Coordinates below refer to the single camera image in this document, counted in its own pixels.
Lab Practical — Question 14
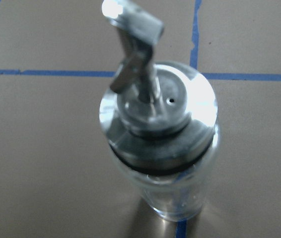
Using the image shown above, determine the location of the glass sauce bottle metal cap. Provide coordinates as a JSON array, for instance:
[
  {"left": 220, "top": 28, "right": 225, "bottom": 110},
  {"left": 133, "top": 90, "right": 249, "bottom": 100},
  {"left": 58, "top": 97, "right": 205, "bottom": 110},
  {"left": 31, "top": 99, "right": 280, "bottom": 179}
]
[{"left": 99, "top": 0, "right": 219, "bottom": 222}]

